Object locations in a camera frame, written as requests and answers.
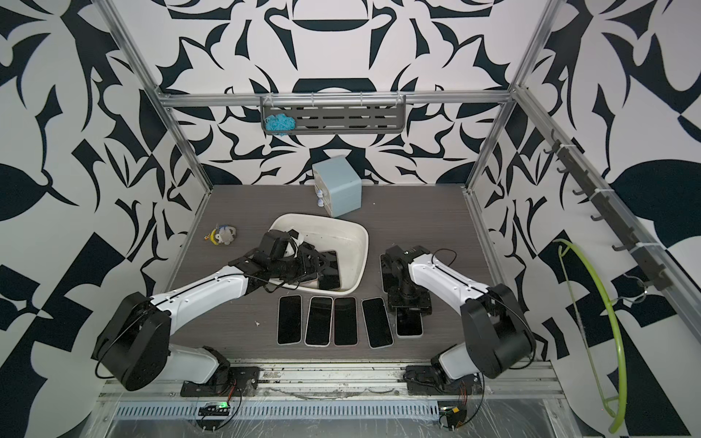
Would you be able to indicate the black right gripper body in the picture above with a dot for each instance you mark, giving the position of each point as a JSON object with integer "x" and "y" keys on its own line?
{"x": 403, "y": 297}

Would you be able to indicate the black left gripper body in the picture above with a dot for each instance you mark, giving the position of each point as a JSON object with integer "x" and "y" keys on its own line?
{"x": 302, "y": 270}

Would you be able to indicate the pink case smartphone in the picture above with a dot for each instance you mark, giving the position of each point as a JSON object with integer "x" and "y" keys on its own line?
{"x": 409, "y": 324}

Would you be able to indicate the dark smartphone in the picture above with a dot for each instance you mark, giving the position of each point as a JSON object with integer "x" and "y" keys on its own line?
{"x": 388, "y": 279}
{"x": 377, "y": 323}

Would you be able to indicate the white plastic storage tub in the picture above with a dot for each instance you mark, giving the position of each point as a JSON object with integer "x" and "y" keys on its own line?
{"x": 350, "y": 241}

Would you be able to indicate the white case smartphone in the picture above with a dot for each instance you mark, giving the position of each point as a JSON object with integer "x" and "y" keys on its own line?
{"x": 319, "y": 322}

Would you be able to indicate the grey edge smartphone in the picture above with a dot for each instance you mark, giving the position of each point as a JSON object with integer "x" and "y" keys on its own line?
{"x": 289, "y": 320}

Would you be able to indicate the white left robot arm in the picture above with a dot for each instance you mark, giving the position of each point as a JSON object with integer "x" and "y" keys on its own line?
{"x": 135, "y": 347}

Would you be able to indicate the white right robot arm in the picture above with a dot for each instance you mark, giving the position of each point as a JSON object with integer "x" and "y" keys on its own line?
{"x": 496, "y": 333}

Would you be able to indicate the blue mini drawer cabinet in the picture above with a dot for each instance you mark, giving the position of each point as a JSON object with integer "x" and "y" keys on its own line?
{"x": 337, "y": 186}

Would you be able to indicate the small yellow white toy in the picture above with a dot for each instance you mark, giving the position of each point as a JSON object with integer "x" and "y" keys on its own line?
{"x": 222, "y": 235}

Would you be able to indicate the right small circuit board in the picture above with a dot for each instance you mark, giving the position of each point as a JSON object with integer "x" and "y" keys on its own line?
{"x": 452, "y": 418}

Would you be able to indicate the blue crumpled cloth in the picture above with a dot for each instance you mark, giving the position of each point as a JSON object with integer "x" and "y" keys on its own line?
{"x": 280, "y": 124}

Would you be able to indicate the left green-lit circuit board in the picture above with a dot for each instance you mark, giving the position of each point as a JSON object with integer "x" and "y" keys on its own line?
{"x": 214, "y": 410}

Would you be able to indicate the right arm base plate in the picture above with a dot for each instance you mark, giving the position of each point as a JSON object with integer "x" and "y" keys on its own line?
{"x": 428, "y": 380}

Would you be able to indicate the white slotted cable duct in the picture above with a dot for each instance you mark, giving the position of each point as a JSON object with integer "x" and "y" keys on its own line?
{"x": 285, "y": 410}

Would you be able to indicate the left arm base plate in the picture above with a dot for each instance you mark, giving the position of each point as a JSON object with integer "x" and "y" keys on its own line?
{"x": 230, "y": 381}

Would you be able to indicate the grey slotted wall rack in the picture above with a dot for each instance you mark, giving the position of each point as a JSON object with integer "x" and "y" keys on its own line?
{"x": 337, "y": 115}

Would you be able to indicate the black wall hook rail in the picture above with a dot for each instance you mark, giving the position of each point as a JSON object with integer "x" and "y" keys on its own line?
{"x": 632, "y": 239}

